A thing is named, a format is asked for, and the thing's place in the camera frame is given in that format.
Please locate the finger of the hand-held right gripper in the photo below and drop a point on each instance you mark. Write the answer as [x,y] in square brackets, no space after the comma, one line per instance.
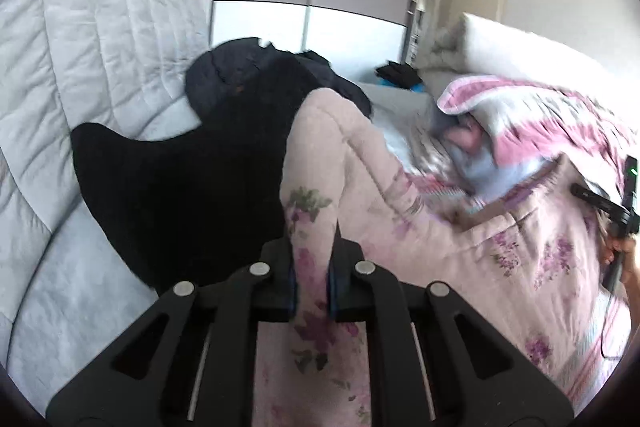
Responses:
[595,202]

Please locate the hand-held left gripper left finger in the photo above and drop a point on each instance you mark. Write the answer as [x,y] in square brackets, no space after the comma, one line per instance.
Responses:
[292,292]

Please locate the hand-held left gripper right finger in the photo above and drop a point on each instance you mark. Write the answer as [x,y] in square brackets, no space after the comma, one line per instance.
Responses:
[332,292]

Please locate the pink floral padded jacket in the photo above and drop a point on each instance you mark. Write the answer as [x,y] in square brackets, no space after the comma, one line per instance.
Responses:
[450,267]

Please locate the person's right forearm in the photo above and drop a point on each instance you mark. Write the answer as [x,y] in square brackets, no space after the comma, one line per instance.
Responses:
[633,282]

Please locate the person's right hand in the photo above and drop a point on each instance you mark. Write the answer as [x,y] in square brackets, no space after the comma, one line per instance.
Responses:
[622,251]

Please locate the light blue blanket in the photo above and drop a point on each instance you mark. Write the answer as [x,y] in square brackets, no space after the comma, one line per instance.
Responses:
[500,177]

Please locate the pink and grey quilt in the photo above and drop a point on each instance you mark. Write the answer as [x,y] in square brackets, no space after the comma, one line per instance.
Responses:
[525,117]

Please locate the black fleece garment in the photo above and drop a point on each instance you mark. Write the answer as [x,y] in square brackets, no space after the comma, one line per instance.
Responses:
[200,187]

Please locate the black cloth pile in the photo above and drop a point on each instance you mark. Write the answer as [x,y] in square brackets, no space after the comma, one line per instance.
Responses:
[396,74]

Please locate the dark padded jacket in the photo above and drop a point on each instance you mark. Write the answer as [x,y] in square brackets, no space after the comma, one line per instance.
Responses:
[225,62]

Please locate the grey quilted headboard cover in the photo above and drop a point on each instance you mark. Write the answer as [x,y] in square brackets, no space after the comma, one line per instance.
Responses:
[90,57]

